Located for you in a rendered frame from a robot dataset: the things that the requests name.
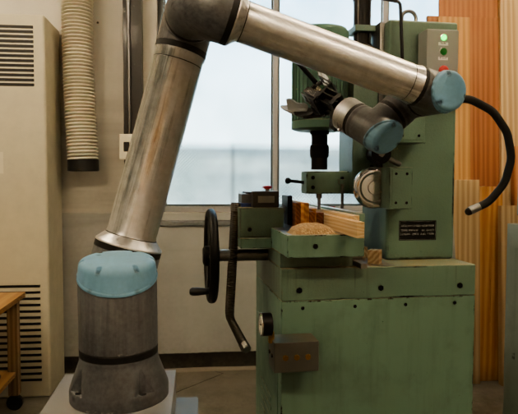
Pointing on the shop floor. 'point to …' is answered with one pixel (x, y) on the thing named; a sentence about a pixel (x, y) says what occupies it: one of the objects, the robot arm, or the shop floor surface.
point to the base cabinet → (371, 356)
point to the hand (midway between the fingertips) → (299, 89)
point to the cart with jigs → (11, 301)
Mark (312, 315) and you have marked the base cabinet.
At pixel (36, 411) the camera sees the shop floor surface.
